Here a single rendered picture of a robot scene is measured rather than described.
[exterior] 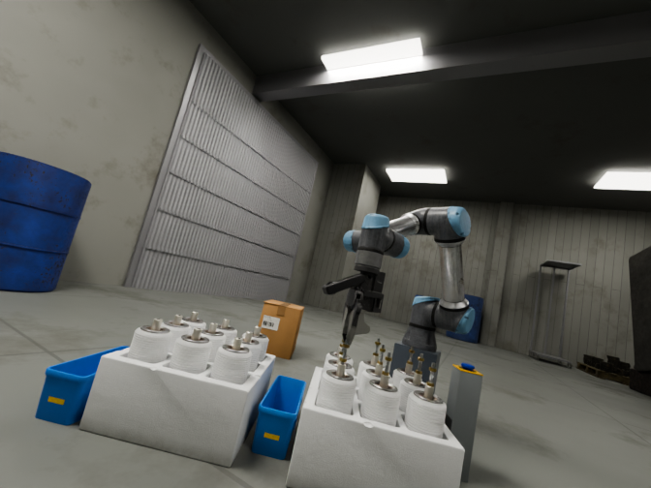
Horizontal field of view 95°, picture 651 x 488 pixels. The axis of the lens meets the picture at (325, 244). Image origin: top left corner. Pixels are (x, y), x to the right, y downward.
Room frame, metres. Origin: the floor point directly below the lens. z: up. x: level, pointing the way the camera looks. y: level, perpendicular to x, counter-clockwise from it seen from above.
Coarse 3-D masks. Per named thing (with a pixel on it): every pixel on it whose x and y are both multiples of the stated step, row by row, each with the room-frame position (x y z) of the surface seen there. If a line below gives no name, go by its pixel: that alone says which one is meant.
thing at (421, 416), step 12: (408, 408) 0.82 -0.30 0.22; (420, 408) 0.78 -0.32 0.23; (432, 408) 0.77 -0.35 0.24; (444, 408) 0.78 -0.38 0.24; (408, 420) 0.81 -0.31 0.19; (420, 420) 0.78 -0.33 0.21; (432, 420) 0.77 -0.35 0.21; (444, 420) 0.79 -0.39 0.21; (420, 432) 0.78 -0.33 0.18; (432, 432) 0.77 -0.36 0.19
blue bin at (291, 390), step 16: (272, 384) 1.05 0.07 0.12; (288, 384) 1.16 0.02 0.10; (304, 384) 1.12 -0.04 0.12; (272, 400) 1.11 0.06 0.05; (288, 400) 1.15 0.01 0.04; (272, 416) 0.87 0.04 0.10; (288, 416) 0.86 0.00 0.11; (256, 432) 0.87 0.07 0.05; (272, 432) 0.87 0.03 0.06; (288, 432) 0.87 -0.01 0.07; (256, 448) 0.87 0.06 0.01; (272, 448) 0.87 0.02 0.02
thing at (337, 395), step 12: (324, 372) 0.85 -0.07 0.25; (324, 384) 0.81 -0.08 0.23; (336, 384) 0.79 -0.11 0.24; (348, 384) 0.80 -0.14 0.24; (324, 396) 0.81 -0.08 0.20; (336, 396) 0.79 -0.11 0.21; (348, 396) 0.80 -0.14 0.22; (324, 408) 0.80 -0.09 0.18; (336, 408) 0.79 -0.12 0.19; (348, 408) 0.81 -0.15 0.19
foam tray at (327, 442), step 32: (320, 416) 0.77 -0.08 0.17; (352, 416) 0.78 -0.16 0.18; (320, 448) 0.77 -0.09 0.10; (352, 448) 0.76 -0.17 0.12; (384, 448) 0.75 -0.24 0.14; (416, 448) 0.75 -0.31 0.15; (448, 448) 0.74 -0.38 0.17; (288, 480) 0.77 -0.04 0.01; (320, 480) 0.76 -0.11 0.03; (352, 480) 0.76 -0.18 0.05; (384, 480) 0.75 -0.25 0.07; (416, 480) 0.75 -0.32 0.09; (448, 480) 0.74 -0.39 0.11
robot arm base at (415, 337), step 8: (408, 328) 1.40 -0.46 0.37; (416, 328) 1.35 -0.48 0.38; (424, 328) 1.34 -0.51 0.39; (432, 328) 1.34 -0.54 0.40; (408, 336) 1.38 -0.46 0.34; (416, 336) 1.34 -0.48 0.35; (424, 336) 1.33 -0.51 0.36; (432, 336) 1.34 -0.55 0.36; (408, 344) 1.35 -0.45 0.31; (416, 344) 1.33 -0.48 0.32; (424, 344) 1.32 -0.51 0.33; (432, 344) 1.33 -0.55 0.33
